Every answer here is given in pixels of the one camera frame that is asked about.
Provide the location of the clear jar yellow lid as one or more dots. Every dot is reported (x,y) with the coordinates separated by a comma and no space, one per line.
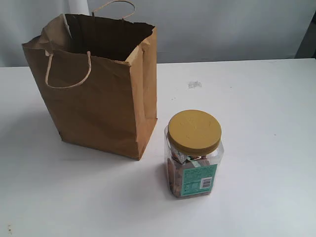
(193,152)

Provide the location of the brown paper bag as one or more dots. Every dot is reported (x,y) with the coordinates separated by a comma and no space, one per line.
(98,79)

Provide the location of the small clear plastic scrap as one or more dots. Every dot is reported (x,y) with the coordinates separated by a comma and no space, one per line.
(194,84)

